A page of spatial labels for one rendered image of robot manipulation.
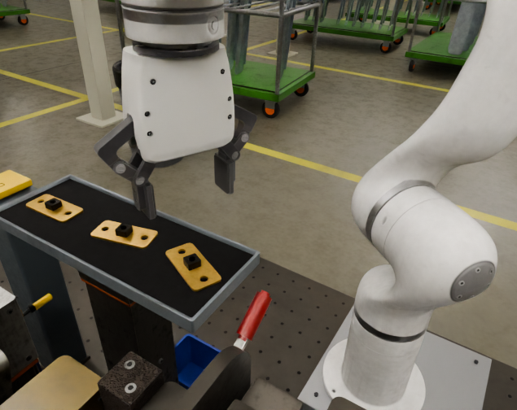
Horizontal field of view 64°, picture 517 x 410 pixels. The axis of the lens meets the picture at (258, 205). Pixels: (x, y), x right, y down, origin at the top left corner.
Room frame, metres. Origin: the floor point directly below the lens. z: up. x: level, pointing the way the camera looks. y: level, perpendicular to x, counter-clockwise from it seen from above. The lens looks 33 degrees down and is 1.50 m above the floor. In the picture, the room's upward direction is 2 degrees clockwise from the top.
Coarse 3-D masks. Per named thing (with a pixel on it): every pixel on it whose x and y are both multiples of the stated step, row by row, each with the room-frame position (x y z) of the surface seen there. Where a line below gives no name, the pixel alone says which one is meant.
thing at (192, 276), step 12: (168, 252) 0.41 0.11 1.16; (192, 252) 0.41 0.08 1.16; (180, 264) 0.39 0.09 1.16; (192, 264) 0.38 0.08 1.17; (204, 264) 0.39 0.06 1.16; (192, 276) 0.37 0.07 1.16; (204, 276) 0.37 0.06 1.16; (216, 276) 0.37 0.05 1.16; (192, 288) 0.35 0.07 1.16; (204, 288) 0.35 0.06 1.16
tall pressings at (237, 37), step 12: (240, 0) 4.36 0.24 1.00; (288, 0) 4.20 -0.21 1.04; (228, 24) 4.49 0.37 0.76; (240, 24) 4.37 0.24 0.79; (288, 24) 4.29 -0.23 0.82; (228, 36) 4.50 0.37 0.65; (240, 36) 4.37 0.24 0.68; (288, 36) 4.35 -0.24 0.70; (228, 48) 4.50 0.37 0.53; (240, 48) 4.43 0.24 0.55; (288, 48) 4.35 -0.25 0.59; (228, 60) 4.50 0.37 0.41; (240, 60) 4.45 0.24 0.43
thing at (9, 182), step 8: (0, 176) 0.60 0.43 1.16; (8, 176) 0.60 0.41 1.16; (16, 176) 0.60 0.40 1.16; (0, 184) 0.57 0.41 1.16; (8, 184) 0.57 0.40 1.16; (16, 184) 0.57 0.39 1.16; (24, 184) 0.58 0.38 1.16; (32, 184) 0.59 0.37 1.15; (0, 192) 0.55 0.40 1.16; (8, 192) 0.55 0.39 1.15
